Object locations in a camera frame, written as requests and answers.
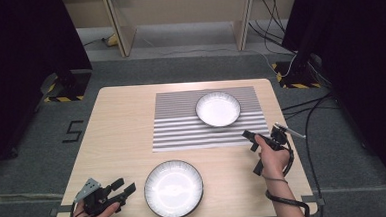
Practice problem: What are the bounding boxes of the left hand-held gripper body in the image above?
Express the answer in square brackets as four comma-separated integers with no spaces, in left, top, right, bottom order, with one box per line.
[72,175,126,217]

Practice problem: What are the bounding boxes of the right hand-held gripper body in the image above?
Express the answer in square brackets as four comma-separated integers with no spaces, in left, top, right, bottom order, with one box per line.
[250,121,310,177]

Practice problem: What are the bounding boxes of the white plate with black rim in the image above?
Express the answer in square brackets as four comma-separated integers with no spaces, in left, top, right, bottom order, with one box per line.
[194,90,243,129]
[142,158,207,217]

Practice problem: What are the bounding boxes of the person's right hand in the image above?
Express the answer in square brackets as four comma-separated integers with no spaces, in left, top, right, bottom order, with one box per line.
[253,131,293,181]

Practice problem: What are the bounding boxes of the stand base with hazard tape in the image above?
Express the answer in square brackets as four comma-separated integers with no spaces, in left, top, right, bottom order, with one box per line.
[271,58,323,91]
[42,69,94,104]

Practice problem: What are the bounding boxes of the grey striped placemat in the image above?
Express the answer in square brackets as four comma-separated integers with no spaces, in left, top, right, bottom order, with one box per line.
[149,84,273,154]

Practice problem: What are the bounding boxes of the black curtain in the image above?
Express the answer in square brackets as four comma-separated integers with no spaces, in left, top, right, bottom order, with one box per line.
[278,0,386,212]
[0,0,99,180]

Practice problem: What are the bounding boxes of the yellow object on floor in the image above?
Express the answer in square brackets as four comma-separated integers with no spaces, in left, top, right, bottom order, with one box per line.
[106,33,120,48]

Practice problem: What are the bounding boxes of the light wooden desk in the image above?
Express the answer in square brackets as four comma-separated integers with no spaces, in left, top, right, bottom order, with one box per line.
[100,0,258,59]

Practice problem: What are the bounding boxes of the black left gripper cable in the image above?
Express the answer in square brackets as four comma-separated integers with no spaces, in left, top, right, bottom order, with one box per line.
[66,198,88,217]

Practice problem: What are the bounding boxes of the long black floor cable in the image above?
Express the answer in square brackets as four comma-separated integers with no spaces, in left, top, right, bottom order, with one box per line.
[302,94,341,217]

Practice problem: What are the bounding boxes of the thin white floor cable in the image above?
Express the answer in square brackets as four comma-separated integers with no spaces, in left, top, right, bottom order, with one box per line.
[136,25,298,86]

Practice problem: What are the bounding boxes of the black socket cables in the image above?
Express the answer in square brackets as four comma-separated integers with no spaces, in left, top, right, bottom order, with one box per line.
[246,0,296,58]

